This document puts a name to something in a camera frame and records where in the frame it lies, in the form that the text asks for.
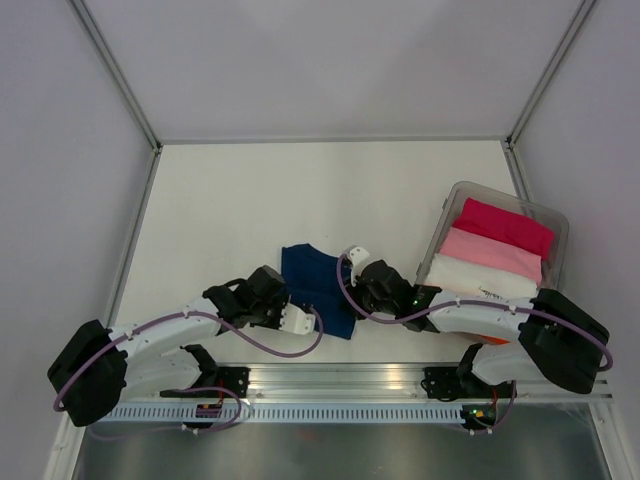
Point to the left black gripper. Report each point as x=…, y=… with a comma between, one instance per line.
x=280, y=301

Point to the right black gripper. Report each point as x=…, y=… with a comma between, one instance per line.
x=357, y=287

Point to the blue t-shirt with print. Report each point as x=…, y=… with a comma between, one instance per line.
x=310, y=277

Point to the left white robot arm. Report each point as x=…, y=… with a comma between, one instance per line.
x=101, y=366

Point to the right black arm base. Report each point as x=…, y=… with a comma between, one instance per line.
x=446, y=384

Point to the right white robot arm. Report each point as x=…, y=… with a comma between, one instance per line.
x=543, y=337

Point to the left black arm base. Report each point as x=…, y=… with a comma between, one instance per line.
x=230, y=380

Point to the orange folded t-shirt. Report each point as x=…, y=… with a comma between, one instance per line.
x=495, y=341

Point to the white folded t-shirt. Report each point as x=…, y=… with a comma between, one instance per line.
x=449, y=273

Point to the light pink folded t-shirt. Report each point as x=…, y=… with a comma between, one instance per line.
x=487, y=252

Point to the magenta folded t-shirt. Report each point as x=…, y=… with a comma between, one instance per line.
x=504, y=226

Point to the clear plastic storage bin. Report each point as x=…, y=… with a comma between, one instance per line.
x=551, y=268

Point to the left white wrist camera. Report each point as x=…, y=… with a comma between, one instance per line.
x=296, y=321

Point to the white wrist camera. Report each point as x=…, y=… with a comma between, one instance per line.
x=296, y=321
x=357, y=258

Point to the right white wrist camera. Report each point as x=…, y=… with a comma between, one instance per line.
x=357, y=258

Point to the aluminium front rail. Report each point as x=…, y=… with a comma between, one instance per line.
x=342, y=382

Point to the white slotted cable duct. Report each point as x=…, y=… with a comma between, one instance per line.
x=348, y=413

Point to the left aluminium frame post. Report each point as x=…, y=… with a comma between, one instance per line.
x=106, y=56

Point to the aluminium frame post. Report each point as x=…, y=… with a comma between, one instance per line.
x=560, y=53
x=106, y=56

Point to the right aluminium frame post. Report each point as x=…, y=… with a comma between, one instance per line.
x=560, y=53

